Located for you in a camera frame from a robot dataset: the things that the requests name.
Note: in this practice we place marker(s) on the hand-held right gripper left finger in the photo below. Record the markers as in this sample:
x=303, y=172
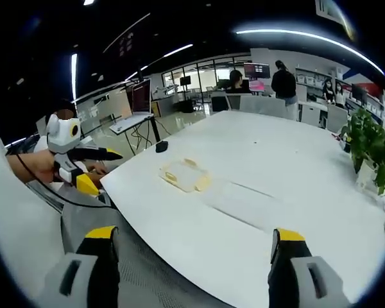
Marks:
x=93, y=279

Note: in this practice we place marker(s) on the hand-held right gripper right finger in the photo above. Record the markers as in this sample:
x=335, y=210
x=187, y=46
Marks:
x=295, y=279

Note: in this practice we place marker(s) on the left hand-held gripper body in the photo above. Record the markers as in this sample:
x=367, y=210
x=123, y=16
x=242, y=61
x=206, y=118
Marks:
x=61, y=133

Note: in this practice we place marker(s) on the white standing desk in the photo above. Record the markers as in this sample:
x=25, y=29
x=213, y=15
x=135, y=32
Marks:
x=128, y=123

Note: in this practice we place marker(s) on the small black device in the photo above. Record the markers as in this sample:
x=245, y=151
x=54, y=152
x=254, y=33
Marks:
x=161, y=147

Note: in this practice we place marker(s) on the monitor on stand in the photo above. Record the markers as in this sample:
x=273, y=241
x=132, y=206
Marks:
x=142, y=96

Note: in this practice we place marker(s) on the green potted plant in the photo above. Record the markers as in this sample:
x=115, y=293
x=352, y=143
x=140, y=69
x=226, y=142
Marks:
x=370, y=141

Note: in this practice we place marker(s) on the pink-lit monitor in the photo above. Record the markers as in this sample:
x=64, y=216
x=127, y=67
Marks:
x=256, y=86

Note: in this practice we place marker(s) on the black desk monitor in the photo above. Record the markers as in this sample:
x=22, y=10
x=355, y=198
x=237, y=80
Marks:
x=359, y=91

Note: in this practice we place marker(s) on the white storage shelf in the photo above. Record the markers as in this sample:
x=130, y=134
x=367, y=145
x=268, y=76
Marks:
x=314, y=77

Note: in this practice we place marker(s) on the long ceiling light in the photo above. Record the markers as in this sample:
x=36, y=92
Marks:
x=308, y=36

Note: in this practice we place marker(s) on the wall-mounted dark monitor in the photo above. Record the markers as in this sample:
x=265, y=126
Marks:
x=257, y=70

